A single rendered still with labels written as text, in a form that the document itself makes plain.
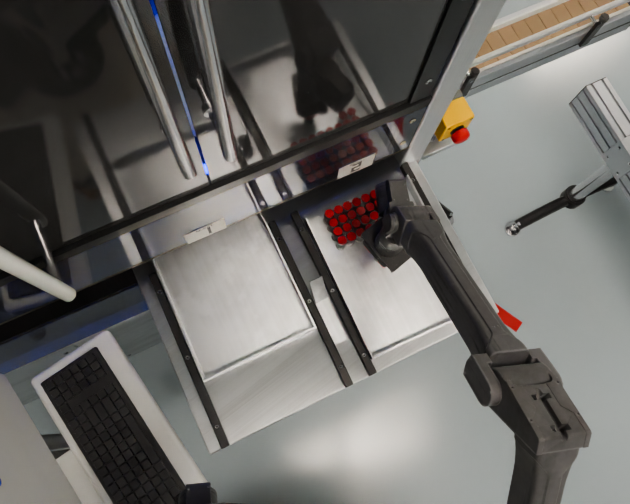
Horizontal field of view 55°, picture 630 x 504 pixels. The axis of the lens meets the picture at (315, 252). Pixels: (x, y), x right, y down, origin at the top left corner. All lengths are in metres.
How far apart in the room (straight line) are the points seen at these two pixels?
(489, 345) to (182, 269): 0.75
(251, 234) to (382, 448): 1.10
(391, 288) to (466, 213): 1.10
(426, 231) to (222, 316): 0.52
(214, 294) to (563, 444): 0.81
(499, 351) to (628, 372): 1.70
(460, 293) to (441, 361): 1.36
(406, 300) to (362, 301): 0.10
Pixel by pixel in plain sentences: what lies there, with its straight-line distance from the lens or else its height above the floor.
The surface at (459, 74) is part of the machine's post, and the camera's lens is 1.14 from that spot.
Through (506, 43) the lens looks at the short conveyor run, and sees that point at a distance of 1.62.
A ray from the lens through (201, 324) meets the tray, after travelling 1.34.
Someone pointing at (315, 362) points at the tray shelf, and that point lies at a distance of 1.32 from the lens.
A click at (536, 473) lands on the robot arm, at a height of 1.43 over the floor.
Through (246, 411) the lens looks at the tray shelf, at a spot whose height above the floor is 0.88.
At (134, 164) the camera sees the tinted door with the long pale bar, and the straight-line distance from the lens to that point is 0.90.
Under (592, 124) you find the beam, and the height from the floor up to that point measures 0.48.
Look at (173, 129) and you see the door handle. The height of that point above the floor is 1.58.
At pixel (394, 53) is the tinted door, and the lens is 0.95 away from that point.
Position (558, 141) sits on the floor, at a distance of 2.67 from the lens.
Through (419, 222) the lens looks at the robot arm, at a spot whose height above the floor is 1.22.
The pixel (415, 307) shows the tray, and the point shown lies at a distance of 1.36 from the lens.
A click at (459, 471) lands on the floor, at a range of 2.29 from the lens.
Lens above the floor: 2.20
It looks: 75 degrees down
